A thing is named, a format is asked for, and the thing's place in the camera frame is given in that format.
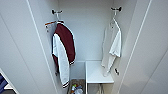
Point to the white wardrobe door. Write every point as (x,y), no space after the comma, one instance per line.
(23,46)
(146,50)

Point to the white wardrobe body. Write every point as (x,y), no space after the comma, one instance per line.
(86,33)

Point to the maroon and white jacket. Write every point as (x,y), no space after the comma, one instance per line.
(65,38)

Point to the white t-shirt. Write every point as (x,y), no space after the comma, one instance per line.
(111,43)

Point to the white wardrobe shelf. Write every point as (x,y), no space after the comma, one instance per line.
(98,71)

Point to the orange bar with tag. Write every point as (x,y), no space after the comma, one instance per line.
(50,23)

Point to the woven wicker basket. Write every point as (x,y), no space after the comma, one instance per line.
(71,90)

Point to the black wardrobe hook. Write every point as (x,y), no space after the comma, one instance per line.
(118,9)
(54,11)

